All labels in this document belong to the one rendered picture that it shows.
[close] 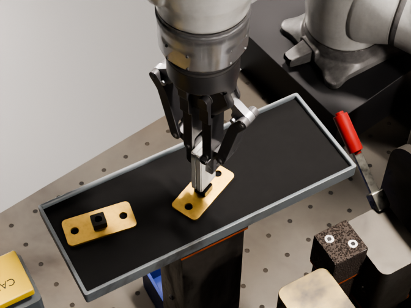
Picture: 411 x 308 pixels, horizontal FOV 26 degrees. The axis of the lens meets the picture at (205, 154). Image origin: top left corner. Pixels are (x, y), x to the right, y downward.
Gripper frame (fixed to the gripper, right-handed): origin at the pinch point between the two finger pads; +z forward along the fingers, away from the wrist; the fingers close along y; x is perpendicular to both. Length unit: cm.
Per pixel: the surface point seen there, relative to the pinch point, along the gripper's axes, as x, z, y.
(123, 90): 80, 121, -88
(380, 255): 9.5, 13.5, 20.7
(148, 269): -12.4, 5.7, 1.2
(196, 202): -2.1, 5.2, 0.4
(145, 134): 29, 51, -35
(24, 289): -22.7, 5.5, -8.4
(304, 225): 30, 51, 1
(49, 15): 91, 121, -128
